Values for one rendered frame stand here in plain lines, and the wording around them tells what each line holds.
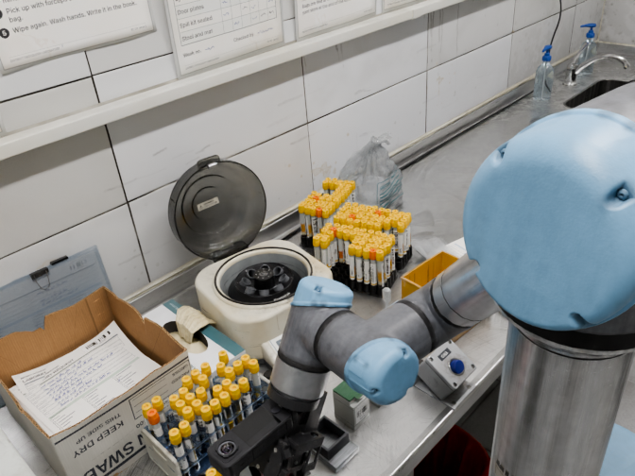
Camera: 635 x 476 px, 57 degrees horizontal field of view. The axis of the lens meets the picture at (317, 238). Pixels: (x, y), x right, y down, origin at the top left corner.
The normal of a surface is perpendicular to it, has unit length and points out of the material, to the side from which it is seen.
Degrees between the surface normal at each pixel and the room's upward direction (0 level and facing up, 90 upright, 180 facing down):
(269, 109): 90
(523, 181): 83
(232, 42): 94
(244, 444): 1
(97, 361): 2
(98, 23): 88
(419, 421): 0
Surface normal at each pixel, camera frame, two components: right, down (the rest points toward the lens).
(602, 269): -0.80, 0.26
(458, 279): -0.94, 0.00
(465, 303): -0.56, 0.64
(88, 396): -0.07, -0.85
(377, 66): 0.72, 0.33
